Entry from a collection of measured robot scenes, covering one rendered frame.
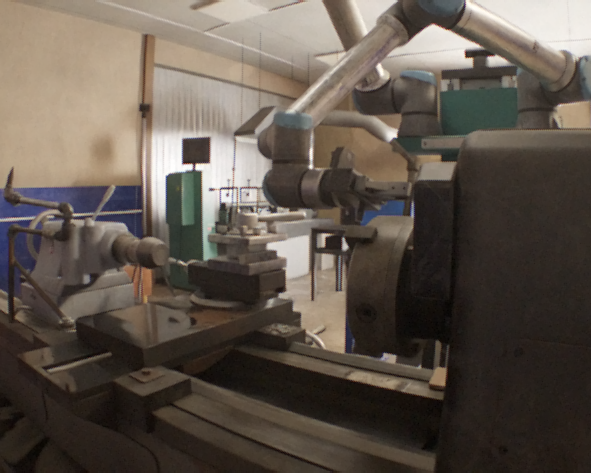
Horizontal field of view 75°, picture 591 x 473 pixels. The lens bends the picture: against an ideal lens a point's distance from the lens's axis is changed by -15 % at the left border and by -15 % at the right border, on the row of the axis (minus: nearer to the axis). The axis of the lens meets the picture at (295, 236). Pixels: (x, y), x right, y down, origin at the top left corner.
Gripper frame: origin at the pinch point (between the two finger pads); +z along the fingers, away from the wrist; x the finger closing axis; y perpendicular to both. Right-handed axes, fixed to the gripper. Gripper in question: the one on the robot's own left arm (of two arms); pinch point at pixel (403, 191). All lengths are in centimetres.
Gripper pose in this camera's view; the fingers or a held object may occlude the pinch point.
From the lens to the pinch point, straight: 86.7
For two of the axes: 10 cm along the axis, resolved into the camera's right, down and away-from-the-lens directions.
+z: 7.6, 0.8, -6.4
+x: -6.1, -2.5, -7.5
